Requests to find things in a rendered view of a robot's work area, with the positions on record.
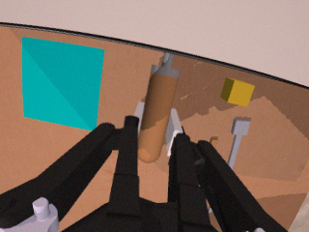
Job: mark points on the yellow cube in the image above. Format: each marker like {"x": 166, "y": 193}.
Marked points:
{"x": 236, "y": 92}

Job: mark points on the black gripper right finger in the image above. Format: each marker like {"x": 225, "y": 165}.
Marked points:
{"x": 233, "y": 205}

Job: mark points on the steel hook with wooden handle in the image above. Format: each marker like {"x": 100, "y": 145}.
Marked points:
{"x": 157, "y": 109}

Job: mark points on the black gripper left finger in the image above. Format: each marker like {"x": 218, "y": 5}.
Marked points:
{"x": 41, "y": 203}

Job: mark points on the teal square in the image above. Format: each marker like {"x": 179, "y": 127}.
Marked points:
{"x": 61, "y": 82}

